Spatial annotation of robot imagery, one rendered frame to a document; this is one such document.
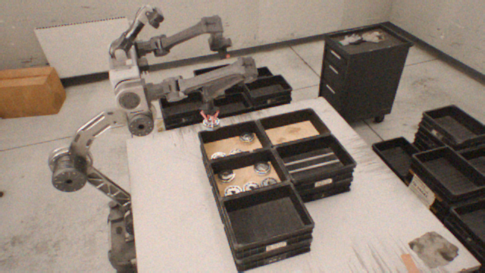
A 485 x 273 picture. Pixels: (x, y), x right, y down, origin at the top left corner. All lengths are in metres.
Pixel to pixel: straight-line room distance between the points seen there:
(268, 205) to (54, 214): 2.04
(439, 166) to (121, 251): 2.29
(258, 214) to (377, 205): 0.71
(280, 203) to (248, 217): 0.19
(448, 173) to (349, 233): 1.08
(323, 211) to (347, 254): 0.29
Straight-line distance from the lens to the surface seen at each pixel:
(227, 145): 2.29
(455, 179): 2.85
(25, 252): 3.28
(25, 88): 4.56
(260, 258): 1.82
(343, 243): 1.99
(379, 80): 3.60
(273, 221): 1.86
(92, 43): 4.79
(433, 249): 2.11
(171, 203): 2.17
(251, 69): 1.64
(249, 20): 5.11
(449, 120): 3.41
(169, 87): 1.70
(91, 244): 3.08
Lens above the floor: 2.31
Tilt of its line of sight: 40 degrees down
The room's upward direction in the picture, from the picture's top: 3 degrees counter-clockwise
